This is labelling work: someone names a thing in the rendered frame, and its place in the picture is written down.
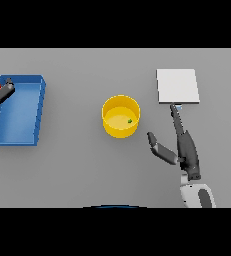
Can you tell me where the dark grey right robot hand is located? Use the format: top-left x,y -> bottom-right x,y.
146,103 -> 202,181

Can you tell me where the pale square scale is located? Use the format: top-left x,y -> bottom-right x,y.
155,68 -> 201,105

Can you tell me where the yellow bowl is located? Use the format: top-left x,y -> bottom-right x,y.
101,94 -> 142,139

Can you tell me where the thin dark arc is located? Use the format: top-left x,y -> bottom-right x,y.
82,204 -> 148,209

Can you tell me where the blue tray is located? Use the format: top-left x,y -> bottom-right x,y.
0,74 -> 47,147

